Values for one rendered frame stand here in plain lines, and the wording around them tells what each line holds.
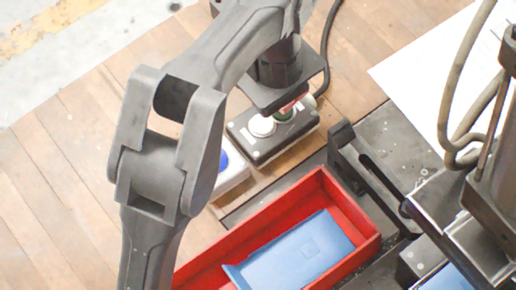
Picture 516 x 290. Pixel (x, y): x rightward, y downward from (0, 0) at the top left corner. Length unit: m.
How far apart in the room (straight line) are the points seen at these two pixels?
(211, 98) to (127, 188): 0.12
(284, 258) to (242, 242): 0.06
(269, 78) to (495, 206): 0.40
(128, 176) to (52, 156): 0.44
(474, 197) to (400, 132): 0.45
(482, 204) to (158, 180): 0.30
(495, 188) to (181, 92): 0.30
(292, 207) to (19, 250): 0.36
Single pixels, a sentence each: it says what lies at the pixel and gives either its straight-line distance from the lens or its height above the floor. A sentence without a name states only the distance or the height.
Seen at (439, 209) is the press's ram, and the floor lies 1.14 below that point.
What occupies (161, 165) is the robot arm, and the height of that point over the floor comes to 1.26.
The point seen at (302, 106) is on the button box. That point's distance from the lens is 1.36.
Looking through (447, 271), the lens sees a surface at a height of 0.99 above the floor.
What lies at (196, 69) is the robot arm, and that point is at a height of 1.29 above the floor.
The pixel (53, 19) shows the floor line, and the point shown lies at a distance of 2.66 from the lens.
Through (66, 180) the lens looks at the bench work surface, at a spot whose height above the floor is 0.90.
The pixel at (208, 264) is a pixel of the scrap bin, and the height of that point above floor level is 0.91.
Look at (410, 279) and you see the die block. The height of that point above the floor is 0.95.
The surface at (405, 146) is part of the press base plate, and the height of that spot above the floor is 0.90.
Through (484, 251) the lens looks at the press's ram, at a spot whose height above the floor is 1.18.
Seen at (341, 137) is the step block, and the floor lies 0.98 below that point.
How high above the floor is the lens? 2.11
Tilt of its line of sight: 62 degrees down
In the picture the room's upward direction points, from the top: 7 degrees counter-clockwise
